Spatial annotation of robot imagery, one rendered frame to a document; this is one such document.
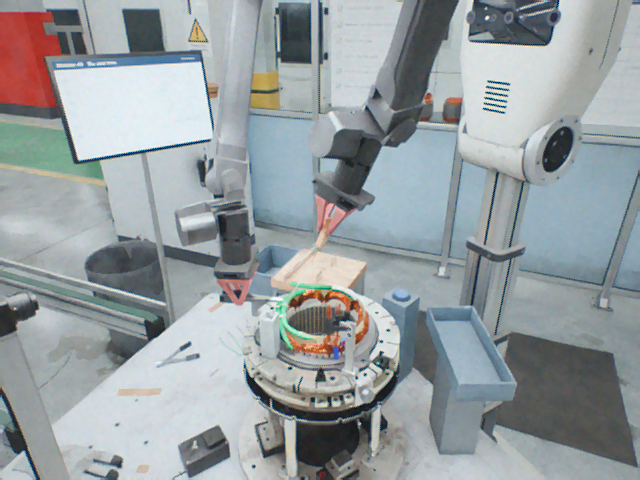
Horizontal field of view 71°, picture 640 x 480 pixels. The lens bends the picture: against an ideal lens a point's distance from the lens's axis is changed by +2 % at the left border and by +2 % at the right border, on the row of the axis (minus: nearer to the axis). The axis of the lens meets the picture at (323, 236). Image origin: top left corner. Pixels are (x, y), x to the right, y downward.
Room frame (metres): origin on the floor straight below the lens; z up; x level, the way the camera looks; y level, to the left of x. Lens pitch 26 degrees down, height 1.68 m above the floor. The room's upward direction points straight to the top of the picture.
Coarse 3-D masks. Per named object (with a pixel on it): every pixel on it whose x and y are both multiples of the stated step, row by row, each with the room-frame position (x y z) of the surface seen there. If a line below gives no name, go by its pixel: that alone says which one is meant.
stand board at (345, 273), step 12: (300, 252) 1.15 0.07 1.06; (288, 264) 1.08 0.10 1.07; (312, 264) 1.08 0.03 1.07; (324, 264) 1.08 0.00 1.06; (336, 264) 1.08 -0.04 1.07; (348, 264) 1.08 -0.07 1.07; (360, 264) 1.08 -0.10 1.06; (276, 276) 1.01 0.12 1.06; (300, 276) 1.01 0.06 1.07; (312, 276) 1.01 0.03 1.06; (324, 276) 1.01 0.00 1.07; (336, 276) 1.01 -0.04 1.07; (348, 276) 1.01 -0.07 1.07; (360, 276) 1.04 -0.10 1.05; (288, 288) 0.98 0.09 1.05; (300, 288) 0.96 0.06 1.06; (348, 288) 0.96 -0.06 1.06
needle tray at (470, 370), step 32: (448, 320) 0.87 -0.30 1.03; (480, 320) 0.82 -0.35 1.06; (448, 352) 0.76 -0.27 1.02; (480, 352) 0.76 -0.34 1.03; (448, 384) 0.71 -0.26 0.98; (480, 384) 0.63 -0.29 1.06; (512, 384) 0.63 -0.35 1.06; (448, 416) 0.70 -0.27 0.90; (480, 416) 0.71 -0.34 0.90; (448, 448) 0.70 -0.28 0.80
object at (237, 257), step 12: (228, 240) 0.73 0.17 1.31; (240, 240) 0.74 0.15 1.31; (228, 252) 0.73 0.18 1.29; (240, 252) 0.73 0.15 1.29; (252, 252) 0.78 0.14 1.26; (216, 264) 0.73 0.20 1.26; (228, 264) 0.73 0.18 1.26; (240, 264) 0.73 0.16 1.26; (216, 276) 0.71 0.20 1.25; (240, 276) 0.71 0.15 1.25
